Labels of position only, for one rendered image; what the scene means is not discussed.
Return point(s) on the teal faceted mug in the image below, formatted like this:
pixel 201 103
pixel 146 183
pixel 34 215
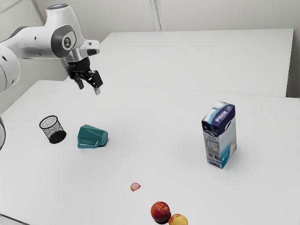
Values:
pixel 91 137

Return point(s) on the small pink fruit slice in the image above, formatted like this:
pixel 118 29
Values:
pixel 135 186

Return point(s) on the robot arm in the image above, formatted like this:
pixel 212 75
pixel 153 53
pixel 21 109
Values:
pixel 35 42

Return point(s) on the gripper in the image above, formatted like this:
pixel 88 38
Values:
pixel 79 67

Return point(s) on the yellow red apple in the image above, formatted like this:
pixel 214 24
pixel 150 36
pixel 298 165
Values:
pixel 178 219

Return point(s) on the black mesh pen holder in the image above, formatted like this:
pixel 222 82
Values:
pixel 52 129

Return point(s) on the blue and white carton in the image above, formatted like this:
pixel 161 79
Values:
pixel 219 134

